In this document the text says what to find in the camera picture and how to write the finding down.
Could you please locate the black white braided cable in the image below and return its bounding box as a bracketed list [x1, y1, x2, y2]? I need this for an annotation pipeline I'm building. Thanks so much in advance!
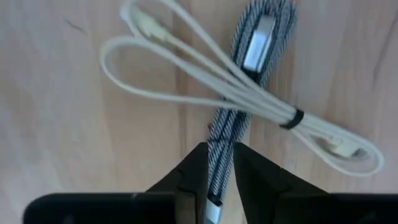
[201, 0, 299, 224]

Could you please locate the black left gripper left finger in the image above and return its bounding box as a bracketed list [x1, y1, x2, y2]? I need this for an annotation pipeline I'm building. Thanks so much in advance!
[146, 142, 210, 224]

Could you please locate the cream cable black tie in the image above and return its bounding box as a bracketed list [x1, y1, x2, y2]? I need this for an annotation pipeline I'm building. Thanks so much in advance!
[99, 0, 385, 178]

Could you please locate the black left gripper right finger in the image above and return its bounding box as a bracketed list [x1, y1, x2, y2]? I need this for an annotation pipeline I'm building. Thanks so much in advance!
[233, 142, 327, 224]

